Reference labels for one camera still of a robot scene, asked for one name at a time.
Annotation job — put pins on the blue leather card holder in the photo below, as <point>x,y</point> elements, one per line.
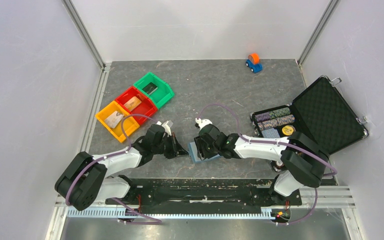
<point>197,157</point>

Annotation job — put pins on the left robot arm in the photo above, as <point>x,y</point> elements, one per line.
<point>89,178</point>

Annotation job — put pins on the yellow dealer chip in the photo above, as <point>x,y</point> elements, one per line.
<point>288,130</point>

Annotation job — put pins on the tan card in red bin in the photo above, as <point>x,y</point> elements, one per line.
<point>132,103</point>

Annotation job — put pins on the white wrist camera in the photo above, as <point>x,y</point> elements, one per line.
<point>167,125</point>
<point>200,123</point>

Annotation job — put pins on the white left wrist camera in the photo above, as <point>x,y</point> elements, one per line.
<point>167,125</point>

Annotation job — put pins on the black poker chip case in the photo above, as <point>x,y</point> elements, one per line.
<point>323,115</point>

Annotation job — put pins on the yellow plastic bin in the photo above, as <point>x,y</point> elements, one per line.
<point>129,126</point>

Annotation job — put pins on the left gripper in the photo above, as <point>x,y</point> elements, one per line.
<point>175,146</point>

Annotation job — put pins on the red plastic bin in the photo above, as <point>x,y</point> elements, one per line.
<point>147,107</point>

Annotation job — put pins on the blue playing card deck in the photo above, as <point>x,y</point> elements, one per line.
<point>270,133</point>

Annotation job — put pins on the green plastic bin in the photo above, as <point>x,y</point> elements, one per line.
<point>162,95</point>

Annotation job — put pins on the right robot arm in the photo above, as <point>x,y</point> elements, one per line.
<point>301,160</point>

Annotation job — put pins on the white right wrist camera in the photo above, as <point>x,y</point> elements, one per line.
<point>200,123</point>

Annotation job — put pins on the grey card in yellow bin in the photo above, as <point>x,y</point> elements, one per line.
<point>114,119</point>

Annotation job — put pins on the dark card in green bin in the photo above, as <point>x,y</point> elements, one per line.
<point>150,88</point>

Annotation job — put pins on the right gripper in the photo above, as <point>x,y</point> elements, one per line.
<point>202,153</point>

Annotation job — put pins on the blue orange toy car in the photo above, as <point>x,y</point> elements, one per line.
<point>253,63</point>

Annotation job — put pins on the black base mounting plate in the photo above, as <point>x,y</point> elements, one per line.
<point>206,196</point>

